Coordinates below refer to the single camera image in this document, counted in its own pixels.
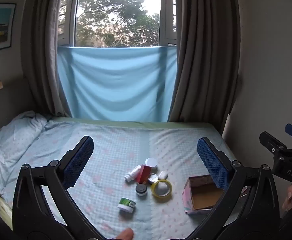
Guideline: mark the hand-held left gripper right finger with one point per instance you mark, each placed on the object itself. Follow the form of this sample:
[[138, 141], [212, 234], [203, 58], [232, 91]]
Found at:
[[212, 165]]

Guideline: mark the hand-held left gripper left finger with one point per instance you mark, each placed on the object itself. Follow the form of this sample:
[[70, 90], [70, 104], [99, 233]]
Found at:
[[77, 165]]

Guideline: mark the patterned cardboard box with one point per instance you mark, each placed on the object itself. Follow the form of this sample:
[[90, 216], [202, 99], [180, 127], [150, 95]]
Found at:
[[201, 197]]

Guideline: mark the white pill bottle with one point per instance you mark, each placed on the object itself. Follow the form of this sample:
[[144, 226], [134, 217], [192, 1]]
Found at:
[[132, 173]]

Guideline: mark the silver lid dark jar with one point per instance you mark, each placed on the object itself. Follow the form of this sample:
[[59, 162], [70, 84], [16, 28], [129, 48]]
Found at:
[[153, 178]]

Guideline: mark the yellow tape roll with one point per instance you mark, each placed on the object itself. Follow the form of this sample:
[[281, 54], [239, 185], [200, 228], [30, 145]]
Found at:
[[156, 188]]

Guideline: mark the green and white jar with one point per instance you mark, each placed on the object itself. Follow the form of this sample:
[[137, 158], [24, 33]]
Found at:
[[126, 203]]

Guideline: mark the red carton box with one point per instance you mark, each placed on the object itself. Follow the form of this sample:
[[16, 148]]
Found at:
[[143, 173]]

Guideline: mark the black and white jar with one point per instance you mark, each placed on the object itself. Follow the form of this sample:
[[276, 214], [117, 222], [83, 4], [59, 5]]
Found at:
[[141, 190]]

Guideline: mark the small white case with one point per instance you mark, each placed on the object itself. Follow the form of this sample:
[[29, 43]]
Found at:
[[162, 174]]

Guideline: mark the white lid cream jar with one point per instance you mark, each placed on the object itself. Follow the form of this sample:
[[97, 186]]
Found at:
[[151, 162]]

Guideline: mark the light blue crumpled quilt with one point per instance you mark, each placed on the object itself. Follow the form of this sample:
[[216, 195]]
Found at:
[[13, 140]]

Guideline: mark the person's bare foot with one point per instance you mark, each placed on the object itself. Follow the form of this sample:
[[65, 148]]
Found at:
[[123, 235]]

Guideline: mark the light blue hanging cloth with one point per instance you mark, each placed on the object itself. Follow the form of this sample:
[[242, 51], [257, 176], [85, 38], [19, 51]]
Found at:
[[116, 85]]

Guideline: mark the beige padded headboard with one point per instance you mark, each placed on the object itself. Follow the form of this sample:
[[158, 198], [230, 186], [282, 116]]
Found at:
[[10, 105]]

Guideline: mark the window with white frame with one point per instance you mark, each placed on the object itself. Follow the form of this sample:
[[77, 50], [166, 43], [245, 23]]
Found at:
[[116, 12]]

